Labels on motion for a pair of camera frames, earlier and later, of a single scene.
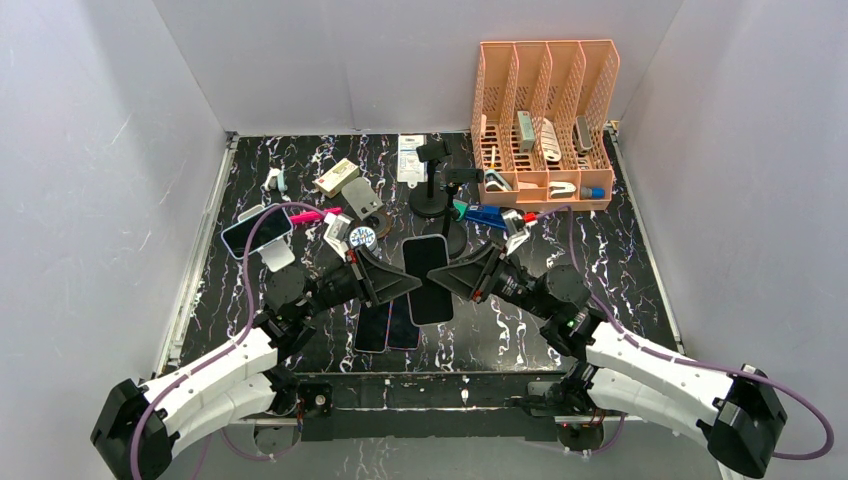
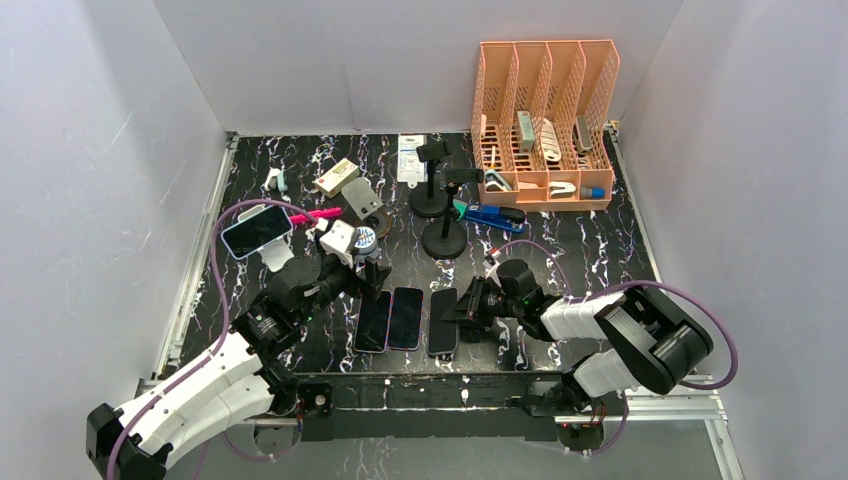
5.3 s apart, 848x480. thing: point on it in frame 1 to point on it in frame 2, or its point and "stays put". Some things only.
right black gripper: x=476 y=274 to x=469 y=309
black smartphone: x=402 y=333 stays put
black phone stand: x=429 y=202 stays put
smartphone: x=423 y=254 to x=443 y=334
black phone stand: x=455 y=232 stays put
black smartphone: x=372 y=327 stays put
